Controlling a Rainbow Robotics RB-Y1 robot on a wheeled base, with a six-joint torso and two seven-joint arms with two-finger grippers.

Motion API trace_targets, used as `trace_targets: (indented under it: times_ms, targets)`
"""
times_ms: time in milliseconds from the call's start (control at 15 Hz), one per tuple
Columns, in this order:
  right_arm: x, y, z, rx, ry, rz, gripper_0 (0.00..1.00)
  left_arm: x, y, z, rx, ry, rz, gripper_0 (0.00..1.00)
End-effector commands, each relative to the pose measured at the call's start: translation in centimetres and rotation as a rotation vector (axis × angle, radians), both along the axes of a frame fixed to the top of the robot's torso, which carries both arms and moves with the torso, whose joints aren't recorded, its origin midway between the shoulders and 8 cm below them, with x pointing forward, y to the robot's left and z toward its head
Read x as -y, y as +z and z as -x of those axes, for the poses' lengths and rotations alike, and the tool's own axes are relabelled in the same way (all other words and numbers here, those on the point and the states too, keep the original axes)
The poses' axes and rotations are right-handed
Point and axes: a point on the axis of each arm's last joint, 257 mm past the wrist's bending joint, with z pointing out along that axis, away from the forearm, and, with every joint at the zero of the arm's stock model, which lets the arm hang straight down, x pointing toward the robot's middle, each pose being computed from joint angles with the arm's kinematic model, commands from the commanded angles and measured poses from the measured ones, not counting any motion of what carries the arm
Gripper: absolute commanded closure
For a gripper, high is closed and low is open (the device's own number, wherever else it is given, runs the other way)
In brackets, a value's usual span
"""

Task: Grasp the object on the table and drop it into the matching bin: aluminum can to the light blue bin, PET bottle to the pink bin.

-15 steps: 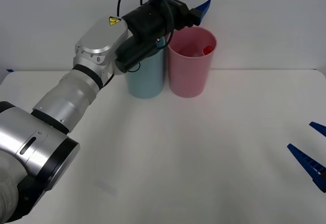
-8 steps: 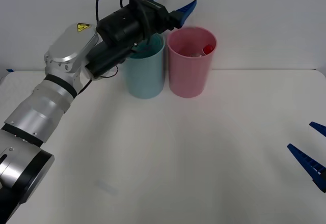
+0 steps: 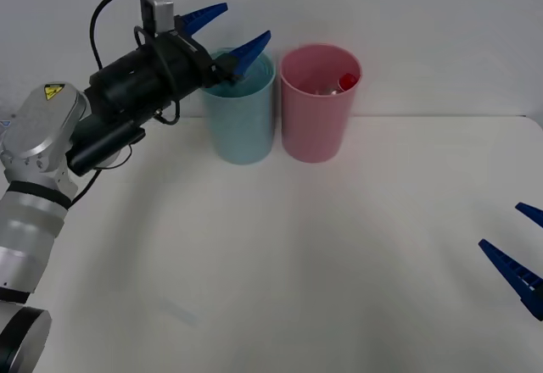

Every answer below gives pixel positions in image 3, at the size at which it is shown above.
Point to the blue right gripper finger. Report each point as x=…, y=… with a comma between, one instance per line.
x=532, y=213
x=515, y=273

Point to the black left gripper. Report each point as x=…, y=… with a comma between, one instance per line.
x=186, y=61

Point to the pale blue plastic bin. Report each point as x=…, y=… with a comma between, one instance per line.
x=246, y=127

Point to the silver and black left arm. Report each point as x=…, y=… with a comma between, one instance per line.
x=38, y=123

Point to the pink plastic bin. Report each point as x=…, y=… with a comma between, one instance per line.
x=314, y=127

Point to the clear bottle with red cap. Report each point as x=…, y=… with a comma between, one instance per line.
x=348, y=81

